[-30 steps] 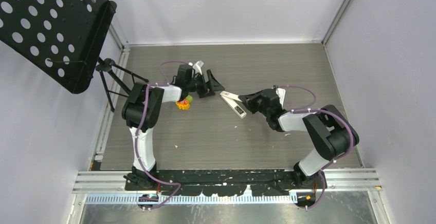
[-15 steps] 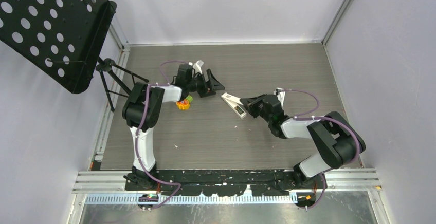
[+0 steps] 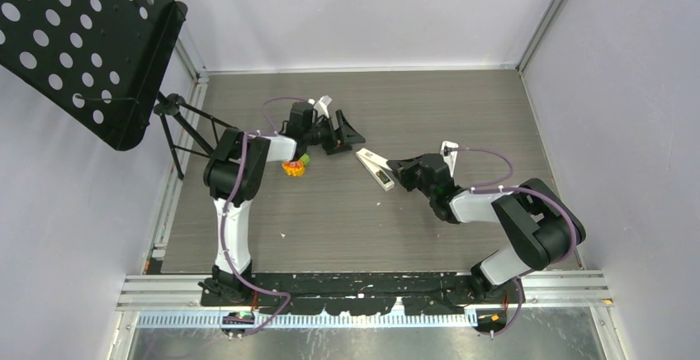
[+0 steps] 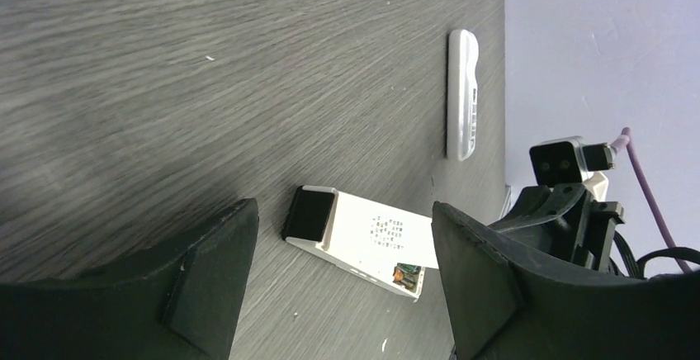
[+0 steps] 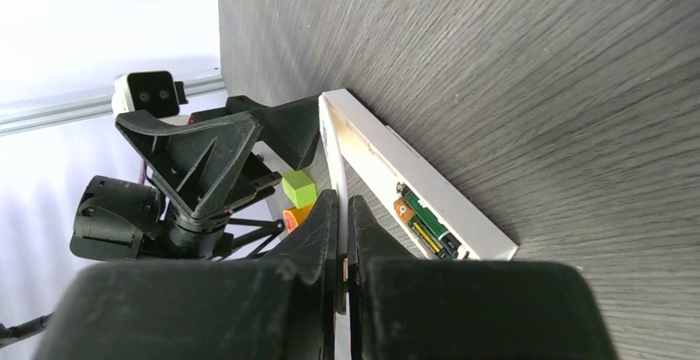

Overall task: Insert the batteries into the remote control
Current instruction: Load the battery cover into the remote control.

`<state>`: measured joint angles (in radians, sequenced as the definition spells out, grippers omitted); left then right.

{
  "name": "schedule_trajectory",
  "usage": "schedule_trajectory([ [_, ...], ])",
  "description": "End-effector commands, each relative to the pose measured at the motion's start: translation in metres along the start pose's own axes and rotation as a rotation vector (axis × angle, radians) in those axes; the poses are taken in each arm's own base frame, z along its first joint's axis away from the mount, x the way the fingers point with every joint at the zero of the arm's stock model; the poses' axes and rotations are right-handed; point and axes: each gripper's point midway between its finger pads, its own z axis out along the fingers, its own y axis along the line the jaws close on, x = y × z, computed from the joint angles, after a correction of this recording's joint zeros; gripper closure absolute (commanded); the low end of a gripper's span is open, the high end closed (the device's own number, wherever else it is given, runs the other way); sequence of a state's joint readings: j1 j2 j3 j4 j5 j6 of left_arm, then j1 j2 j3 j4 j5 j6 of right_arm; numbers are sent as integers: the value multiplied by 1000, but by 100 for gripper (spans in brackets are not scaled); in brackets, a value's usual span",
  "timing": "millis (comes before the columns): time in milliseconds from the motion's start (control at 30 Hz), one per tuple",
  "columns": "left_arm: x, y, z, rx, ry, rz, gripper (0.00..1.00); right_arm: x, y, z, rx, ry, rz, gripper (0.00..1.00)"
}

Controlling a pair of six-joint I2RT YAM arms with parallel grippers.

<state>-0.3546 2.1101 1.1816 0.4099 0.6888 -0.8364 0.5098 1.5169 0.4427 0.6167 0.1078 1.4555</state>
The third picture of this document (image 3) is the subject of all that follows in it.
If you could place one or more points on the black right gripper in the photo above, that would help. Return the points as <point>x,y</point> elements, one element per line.
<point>404,170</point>

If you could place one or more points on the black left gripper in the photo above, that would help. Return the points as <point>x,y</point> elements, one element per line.
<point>349,135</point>

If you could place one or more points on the white remote control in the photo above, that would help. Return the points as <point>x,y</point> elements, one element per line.
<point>377,167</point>
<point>449,151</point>

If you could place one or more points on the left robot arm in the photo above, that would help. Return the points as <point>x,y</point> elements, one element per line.
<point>234,174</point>

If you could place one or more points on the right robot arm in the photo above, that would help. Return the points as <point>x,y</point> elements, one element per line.
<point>540,229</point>

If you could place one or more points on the yellow orange toy block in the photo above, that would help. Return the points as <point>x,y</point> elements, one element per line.
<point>294,168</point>

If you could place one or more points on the black music stand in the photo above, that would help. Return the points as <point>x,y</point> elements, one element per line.
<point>101,61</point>

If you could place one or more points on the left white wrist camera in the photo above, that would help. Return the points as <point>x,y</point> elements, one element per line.
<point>321,106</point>

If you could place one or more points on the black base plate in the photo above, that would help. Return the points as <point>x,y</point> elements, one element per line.
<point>357,293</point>

